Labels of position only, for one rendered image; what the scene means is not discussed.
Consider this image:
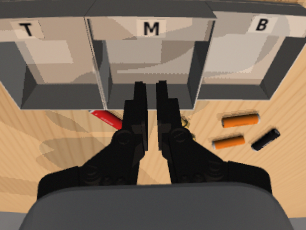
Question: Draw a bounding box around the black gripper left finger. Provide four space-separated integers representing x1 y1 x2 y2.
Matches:
37 81 148 200

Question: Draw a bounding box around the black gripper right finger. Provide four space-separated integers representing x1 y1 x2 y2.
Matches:
156 80 273 195

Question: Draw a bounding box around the orange aa battery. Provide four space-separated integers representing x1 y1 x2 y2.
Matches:
221 113 260 128
212 135 245 150

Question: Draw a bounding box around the grey three-compartment bin rack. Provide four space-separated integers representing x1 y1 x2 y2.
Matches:
0 0 306 110

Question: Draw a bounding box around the red aa battery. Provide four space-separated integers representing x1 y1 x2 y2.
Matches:
88 110 122 130

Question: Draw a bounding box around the brass bolt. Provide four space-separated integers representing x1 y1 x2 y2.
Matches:
181 118 190 129

